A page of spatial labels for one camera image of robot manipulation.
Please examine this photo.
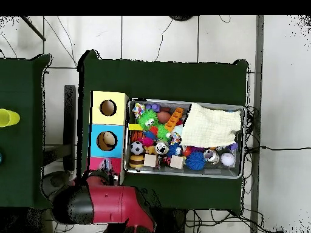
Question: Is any white baseball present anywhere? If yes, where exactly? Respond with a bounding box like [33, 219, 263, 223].
[220, 152, 236, 167]

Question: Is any green spiky ball with eyes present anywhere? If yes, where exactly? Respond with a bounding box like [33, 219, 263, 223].
[137, 109, 159, 131]

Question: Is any black rod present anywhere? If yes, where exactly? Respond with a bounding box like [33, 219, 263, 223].
[20, 15, 47, 42]

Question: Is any cream waffle cloth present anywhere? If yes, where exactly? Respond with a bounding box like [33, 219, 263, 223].
[180, 102, 243, 148]

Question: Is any toy hamburger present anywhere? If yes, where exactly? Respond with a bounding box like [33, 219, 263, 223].
[128, 154, 145, 169]

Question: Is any yellow-green cup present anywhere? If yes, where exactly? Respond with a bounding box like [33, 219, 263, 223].
[0, 108, 21, 128]

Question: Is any blue spiky ball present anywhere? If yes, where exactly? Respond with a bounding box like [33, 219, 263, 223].
[185, 150, 207, 171]

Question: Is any large wooden block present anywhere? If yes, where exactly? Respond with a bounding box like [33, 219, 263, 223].
[169, 155, 185, 170]

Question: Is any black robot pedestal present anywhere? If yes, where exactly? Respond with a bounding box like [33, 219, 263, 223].
[145, 207, 188, 233]

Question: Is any dark green tablecloth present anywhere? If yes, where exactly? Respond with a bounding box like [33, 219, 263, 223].
[76, 49, 250, 211]
[0, 53, 55, 210]

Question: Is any orange plastic block with holes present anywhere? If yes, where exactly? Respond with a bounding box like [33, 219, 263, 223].
[164, 107, 185, 132]

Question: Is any silver mesh bin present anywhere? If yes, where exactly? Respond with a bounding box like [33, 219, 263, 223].
[123, 98, 247, 180]

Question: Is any small soccer ball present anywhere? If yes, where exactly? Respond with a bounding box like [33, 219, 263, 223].
[129, 140, 145, 156]

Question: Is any wooden box with three holes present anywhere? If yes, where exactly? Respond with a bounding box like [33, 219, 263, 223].
[86, 90, 129, 186]

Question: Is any small wooden block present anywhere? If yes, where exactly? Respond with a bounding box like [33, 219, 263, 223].
[143, 153, 158, 168]

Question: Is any shiny dented silver can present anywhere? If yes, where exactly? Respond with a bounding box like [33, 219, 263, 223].
[203, 148, 220, 164]

